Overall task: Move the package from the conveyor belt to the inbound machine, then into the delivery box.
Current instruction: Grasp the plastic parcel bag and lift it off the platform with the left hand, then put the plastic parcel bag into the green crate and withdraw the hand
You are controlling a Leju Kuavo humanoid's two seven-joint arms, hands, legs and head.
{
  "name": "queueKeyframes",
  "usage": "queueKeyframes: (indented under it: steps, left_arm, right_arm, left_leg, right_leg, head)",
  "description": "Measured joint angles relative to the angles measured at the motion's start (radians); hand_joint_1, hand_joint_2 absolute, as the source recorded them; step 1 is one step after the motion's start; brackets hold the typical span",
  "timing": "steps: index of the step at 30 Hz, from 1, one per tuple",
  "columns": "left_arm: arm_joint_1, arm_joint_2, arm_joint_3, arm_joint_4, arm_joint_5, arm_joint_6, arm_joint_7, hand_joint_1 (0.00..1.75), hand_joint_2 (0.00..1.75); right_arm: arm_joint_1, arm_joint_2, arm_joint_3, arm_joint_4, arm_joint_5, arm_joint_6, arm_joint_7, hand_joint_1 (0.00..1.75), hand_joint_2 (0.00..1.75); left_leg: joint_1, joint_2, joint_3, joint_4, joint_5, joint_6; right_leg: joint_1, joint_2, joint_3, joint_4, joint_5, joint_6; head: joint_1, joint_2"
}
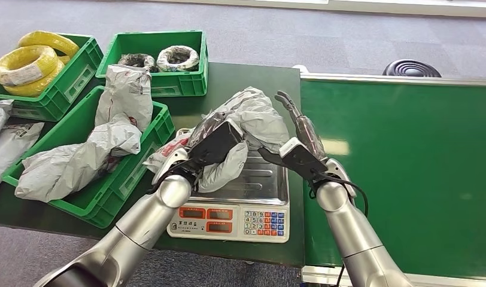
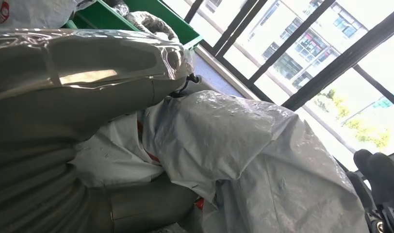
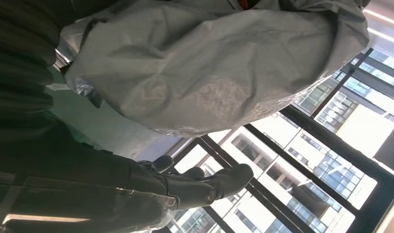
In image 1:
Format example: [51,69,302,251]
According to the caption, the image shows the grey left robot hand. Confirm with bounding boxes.
[186,111,233,149]

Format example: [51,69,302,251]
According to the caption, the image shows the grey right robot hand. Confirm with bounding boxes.
[274,90,328,161]

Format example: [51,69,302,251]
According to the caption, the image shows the white red-printed courier package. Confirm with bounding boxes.
[142,86,290,194]

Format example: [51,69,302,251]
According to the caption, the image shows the upright grey courier package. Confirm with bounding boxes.
[95,64,154,132]

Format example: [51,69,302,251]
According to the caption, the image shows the green conveyor belt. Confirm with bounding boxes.
[299,72,486,287]

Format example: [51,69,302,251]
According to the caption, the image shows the crumpled long grey courier package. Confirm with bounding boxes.
[14,114,142,203]

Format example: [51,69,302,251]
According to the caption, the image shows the flat grey courier package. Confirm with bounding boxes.
[0,121,45,196]

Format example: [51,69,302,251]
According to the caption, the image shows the green crate holding wrapped coils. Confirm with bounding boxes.
[95,30,209,98]

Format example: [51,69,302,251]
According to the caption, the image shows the green crate holding packages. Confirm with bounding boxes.
[1,85,176,230]

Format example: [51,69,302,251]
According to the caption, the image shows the electronic weighing scale steel tray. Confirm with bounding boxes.
[165,127,290,244]

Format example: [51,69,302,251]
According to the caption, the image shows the black ribbed round object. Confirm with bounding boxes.
[382,59,442,78]

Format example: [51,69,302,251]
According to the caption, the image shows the green crate holding yellow coils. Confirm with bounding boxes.
[0,33,105,123]

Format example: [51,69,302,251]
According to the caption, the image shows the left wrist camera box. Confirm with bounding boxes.
[151,120,245,186]

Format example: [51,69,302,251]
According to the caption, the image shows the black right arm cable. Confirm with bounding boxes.
[308,171,369,218]

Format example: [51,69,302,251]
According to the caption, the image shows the pale wrapped wire coil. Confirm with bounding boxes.
[156,45,200,73]

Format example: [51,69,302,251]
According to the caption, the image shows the dark wrapped wire coil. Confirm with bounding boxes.
[118,53,157,74]

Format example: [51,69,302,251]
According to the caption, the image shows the yellow wire coil white label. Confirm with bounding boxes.
[0,45,59,87]

